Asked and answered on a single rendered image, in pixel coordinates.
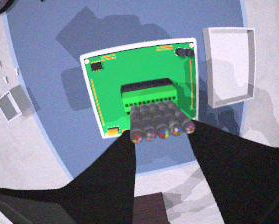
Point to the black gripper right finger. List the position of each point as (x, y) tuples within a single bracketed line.
[(243, 175)]

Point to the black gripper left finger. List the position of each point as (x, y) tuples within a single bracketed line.
[(104, 193)]

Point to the blue work mat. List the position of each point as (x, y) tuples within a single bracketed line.
[(47, 38)]

